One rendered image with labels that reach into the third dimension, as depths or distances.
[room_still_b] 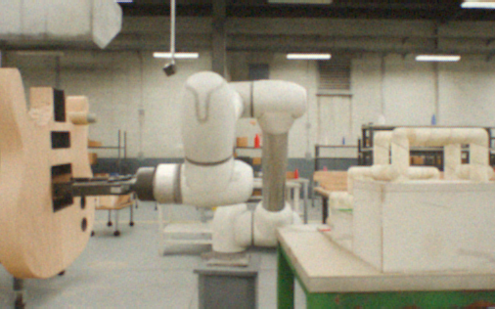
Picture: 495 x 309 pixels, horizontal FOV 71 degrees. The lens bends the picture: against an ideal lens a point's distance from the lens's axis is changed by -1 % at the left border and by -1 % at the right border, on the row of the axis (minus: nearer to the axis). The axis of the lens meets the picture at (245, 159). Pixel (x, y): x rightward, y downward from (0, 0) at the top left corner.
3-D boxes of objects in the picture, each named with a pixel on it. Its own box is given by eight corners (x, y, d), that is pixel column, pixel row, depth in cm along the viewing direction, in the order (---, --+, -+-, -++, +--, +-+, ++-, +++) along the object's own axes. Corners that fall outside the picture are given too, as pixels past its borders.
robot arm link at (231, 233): (214, 244, 169) (214, 198, 169) (252, 244, 168) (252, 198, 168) (209, 252, 153) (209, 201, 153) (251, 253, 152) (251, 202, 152)
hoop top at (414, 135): (396, 143, 68) (396, 126, 69) (387, 144, 71) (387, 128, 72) (492, 143, 70) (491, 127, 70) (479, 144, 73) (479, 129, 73)
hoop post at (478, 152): (477, 182, 69) (476, 135, 70) (466, 181, 73) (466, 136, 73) (492, 182, 70) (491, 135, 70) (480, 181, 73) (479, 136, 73)
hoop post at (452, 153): (450, 180, 78) (450, 138, 78) (441, 180, 81) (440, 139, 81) (464, 180, 78) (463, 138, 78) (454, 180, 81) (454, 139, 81)
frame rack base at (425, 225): (382, 274, 66) (382, 183, 66) (351, 254, 81) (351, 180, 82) (515, 269, 69) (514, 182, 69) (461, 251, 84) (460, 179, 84)
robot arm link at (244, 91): (211, 90, 117) (251, 89, 117) (217, 75, 133) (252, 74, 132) (213, 126, 123) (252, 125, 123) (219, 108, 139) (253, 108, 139)
